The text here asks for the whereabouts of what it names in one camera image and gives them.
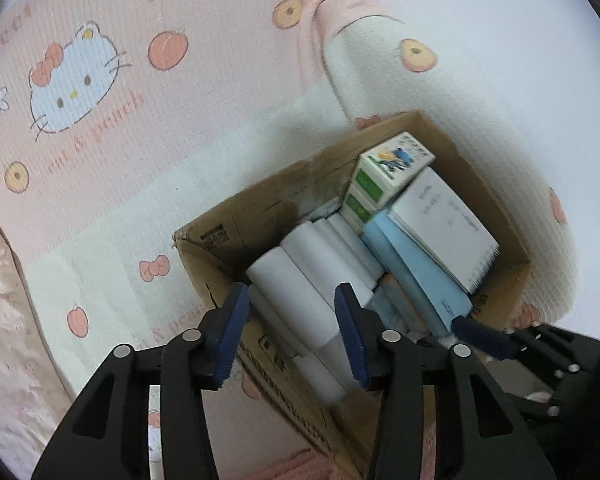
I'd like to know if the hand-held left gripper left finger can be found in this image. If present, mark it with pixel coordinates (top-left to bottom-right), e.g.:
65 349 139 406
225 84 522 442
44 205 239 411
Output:
30 282 251 480

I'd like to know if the beige lace cloth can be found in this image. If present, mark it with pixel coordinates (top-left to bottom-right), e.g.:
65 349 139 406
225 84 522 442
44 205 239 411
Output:
0 207 76 461

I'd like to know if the white cartoon print carton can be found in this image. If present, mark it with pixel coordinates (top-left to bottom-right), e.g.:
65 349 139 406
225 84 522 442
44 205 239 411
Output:
352 131 437 211
340 192 393 230

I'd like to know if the white lint roller refill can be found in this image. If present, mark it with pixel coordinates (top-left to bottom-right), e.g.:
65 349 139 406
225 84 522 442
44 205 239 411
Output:
245 252 333 353

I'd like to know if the pile of white paper rolls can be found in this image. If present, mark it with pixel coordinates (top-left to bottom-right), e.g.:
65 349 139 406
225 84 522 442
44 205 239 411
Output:
245 212 381 408

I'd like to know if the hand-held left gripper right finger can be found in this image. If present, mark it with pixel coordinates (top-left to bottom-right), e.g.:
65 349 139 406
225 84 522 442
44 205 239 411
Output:
334 282 556 480

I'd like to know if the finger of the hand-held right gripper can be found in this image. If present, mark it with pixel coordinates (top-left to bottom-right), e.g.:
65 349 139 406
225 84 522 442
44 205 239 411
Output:
452 317 600 376

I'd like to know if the brown cardboard box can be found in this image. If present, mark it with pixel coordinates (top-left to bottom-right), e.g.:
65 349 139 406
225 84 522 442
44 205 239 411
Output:
172 110 533 480

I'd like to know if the white spiral notebook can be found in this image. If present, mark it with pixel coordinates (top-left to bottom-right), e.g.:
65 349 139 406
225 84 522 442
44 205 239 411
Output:
387 166 501 293

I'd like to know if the pink and white printed blanket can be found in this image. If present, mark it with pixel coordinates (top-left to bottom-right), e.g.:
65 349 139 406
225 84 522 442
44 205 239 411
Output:
0 0 600 466

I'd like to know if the light blue notebook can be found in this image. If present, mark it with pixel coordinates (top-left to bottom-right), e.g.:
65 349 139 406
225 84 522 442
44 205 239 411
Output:
361 210 473 336

